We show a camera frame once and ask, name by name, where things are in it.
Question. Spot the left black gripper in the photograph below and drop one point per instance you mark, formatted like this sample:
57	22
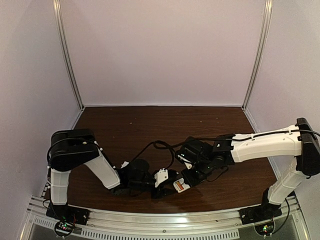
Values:
153	185

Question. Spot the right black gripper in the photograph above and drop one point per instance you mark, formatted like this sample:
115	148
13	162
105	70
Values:
186	178

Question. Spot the orange black battery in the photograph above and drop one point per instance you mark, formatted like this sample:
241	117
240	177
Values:
179	186

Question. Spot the white remote control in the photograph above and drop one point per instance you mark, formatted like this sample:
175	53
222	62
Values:
185	185

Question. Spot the white battery cover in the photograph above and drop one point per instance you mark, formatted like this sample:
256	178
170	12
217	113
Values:
124	164

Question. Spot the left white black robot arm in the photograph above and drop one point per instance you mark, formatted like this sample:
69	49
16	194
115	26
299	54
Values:
72	148

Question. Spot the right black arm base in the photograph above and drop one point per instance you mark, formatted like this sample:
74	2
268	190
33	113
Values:
262	217

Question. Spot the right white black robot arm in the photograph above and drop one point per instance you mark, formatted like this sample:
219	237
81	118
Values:
297	140

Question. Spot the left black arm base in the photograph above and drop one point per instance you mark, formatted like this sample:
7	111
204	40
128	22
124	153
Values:
68	218

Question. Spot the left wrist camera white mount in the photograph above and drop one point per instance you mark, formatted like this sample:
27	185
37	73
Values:
164	176

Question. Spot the front aluminium rail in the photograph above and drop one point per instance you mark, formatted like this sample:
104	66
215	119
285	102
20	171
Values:
209	225

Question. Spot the right aluminium frame post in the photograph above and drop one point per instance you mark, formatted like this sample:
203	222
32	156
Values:
264	32

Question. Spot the aluminium frame post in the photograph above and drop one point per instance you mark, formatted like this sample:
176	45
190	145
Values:
65	52
264	32

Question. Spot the left aluminium frame post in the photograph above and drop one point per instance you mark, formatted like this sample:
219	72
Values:
65	52

